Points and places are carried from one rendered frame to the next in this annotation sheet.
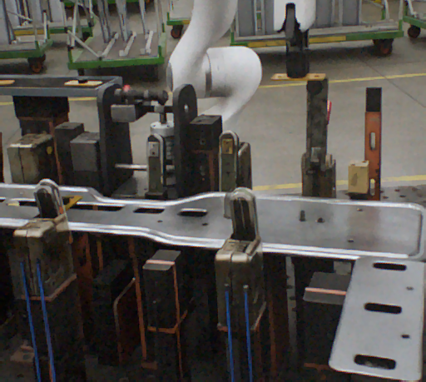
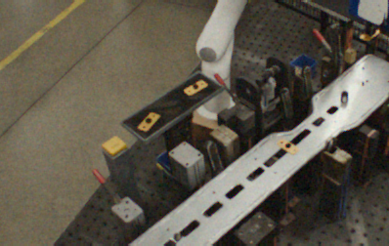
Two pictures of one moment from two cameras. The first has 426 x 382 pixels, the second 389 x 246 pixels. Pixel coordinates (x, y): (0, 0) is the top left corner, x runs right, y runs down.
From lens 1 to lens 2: 1.96 m
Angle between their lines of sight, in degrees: 58
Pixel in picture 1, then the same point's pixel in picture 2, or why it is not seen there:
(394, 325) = not seen: outside the picture
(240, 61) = not seen: hidden behind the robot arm
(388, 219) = (376, 65)
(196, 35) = (230, 26)
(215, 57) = not seen: hidden behind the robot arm
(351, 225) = (375, 75)
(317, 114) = (335, 40)
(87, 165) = (251, 125)
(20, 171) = (233, 152)
